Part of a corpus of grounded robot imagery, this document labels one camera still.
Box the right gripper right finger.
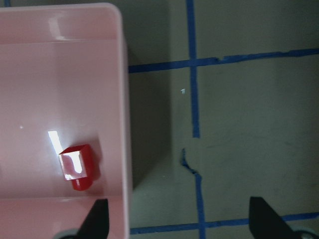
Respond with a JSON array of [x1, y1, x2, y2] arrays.
[[249, 197, 297, 239]]

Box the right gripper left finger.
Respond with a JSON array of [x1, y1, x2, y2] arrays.
[[75, 199, 110, 239]]

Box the red toy block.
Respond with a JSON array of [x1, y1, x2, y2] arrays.
[[58, 144, 100, 191]]

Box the pink plastic box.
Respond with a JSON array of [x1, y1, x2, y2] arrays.
[[0, 3, 132, 239]]

